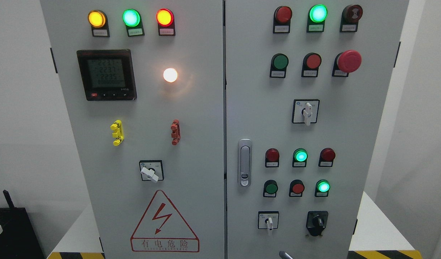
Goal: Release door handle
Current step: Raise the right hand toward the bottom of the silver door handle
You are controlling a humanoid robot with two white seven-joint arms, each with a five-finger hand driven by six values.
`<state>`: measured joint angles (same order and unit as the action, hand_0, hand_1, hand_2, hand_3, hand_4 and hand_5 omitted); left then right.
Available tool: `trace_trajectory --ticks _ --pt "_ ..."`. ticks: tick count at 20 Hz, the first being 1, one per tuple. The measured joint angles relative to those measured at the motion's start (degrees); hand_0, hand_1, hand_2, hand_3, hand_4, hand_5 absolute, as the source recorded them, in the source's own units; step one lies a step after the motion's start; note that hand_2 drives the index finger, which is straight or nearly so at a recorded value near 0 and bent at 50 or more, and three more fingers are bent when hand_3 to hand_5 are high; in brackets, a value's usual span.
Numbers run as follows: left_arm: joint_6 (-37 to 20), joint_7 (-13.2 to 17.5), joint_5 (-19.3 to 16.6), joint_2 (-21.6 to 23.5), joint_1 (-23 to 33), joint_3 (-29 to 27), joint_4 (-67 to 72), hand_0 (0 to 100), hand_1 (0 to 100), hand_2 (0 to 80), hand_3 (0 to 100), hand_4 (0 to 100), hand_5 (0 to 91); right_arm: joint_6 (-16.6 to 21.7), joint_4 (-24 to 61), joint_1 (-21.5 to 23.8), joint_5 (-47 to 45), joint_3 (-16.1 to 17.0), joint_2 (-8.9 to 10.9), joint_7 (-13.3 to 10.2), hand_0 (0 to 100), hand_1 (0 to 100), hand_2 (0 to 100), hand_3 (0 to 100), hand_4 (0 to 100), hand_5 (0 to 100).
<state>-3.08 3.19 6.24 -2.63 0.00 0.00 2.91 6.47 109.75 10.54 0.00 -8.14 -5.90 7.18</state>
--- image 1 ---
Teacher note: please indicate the green lit lamp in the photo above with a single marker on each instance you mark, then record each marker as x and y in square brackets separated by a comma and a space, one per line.
[322, 188]
[316, 18]
[300, 158]

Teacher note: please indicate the dark red lamp middle right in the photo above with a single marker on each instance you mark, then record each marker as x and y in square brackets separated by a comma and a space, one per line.
[327, 157]

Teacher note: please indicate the white selector switch lower right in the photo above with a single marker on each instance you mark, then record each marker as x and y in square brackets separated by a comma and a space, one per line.
[268, 220]

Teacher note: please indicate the black rotary knob switch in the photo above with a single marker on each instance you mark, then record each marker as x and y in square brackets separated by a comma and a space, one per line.
[316, 222]

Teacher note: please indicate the red electric warning sticker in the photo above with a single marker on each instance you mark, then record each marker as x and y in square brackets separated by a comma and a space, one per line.
[162, 228]

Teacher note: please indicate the silver door handle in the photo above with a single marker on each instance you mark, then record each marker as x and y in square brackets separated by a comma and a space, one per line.
[244, 149]

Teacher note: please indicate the white selector switch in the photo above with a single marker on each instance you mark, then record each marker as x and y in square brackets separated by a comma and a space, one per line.
[268, 220]
[305, 111]

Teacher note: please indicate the dark red lamp middle left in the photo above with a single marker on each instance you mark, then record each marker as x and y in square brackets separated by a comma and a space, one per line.
[272, 158]

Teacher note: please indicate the white glowing lamp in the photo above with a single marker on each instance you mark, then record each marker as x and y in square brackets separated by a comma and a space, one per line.
[170, 75]

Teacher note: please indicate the red push button upper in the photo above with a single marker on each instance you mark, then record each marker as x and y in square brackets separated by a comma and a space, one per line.
[310, 67]

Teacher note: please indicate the red push button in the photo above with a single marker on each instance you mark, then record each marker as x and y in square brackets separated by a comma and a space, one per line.
[310, 67]
[296, 188]

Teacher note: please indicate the red terminal connector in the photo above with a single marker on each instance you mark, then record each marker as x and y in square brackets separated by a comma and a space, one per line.
[176, 132]

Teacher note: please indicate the dark red buzzer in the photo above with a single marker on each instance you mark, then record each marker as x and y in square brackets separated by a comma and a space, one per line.
[350, 18]

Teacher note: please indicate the green push button lower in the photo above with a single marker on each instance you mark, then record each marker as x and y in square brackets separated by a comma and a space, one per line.
[270, 189]

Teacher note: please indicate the grey cabinet door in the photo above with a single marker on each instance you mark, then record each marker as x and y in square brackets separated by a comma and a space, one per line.
[259, 108]
[194, 168]

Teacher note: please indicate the black digital power meter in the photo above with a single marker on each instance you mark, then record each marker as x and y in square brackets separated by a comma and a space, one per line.
[107, 75]

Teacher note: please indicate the yellow indicator lamp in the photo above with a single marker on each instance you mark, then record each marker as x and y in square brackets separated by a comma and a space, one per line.
[99, 23]

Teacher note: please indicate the green indicator lamp top left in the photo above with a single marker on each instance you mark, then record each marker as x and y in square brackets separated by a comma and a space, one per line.
[133, 23]

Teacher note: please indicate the grey left cabinet door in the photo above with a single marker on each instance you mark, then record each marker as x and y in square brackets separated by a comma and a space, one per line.
[194, 168]

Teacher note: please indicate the green lit lamp lower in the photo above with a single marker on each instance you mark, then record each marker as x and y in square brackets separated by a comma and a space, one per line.
[322, 188]

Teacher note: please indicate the green push button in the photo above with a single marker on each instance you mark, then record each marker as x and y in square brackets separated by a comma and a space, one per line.
[279, 63]
[270, 189]

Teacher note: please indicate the green lit lamp top right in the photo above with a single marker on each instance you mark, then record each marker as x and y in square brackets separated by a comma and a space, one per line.
[316, 18]

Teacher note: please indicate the white selector switch upper right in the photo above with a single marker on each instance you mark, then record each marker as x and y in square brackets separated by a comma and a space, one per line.
[305, 111]

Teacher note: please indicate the white selector switch left door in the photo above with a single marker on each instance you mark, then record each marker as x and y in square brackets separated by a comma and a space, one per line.
[151, 170]

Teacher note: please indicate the green push button upper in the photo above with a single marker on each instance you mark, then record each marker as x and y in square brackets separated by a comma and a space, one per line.
[279, 63]

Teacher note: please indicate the red indicator lamp top left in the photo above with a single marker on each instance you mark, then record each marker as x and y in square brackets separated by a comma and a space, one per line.
[166, 22]

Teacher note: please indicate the red emergency stop button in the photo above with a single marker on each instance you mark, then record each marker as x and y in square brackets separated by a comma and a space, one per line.
[346, 62]

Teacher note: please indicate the black box with antenna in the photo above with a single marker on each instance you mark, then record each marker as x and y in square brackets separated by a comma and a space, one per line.
[18, 239]

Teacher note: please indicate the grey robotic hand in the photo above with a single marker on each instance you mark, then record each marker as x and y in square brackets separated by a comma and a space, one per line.
[284, 255]

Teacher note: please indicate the grey right cabinet door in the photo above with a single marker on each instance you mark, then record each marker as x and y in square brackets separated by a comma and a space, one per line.
[259, 108]

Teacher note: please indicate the yellow terminal connector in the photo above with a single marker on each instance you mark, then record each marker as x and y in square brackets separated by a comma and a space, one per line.
[117, 132]

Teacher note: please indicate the red push button lower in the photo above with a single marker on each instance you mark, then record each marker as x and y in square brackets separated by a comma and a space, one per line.
[296, 188]

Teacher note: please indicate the dark red lamp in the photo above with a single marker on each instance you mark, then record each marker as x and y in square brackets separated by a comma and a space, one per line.
[272, 158]
[327, 157]

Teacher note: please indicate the green lit lamp middle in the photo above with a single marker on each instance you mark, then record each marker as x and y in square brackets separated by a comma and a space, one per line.
[300, 158]

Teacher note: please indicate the red lamp top right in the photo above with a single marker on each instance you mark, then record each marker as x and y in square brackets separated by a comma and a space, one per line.
[282, 20]

